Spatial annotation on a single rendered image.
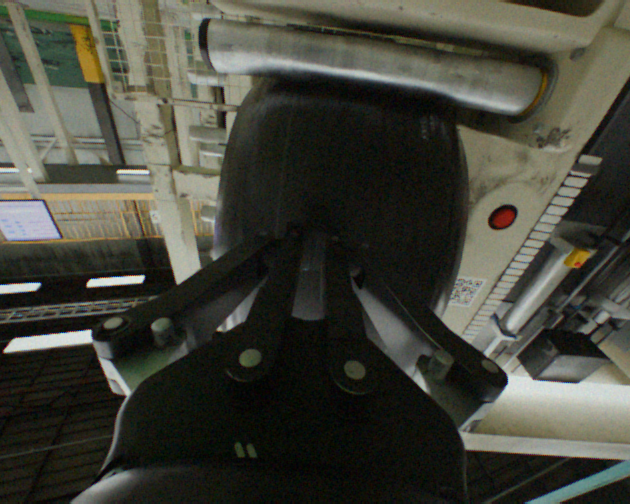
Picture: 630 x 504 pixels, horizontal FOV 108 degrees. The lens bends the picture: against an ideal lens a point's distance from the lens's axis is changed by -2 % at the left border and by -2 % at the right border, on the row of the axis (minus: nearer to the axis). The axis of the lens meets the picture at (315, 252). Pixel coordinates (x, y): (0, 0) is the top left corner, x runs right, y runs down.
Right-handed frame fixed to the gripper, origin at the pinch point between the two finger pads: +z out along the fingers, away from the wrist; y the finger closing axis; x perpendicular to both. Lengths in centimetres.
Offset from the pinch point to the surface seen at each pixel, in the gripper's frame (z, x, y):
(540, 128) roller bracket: 8.8, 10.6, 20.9
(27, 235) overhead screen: 244, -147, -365
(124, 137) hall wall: 791, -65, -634
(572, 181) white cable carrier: 20.2, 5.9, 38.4
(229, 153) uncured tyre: 9.8, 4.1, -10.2
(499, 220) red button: 19.6, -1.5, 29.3
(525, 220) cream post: 20.1, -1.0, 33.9
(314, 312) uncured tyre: 1.8, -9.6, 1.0
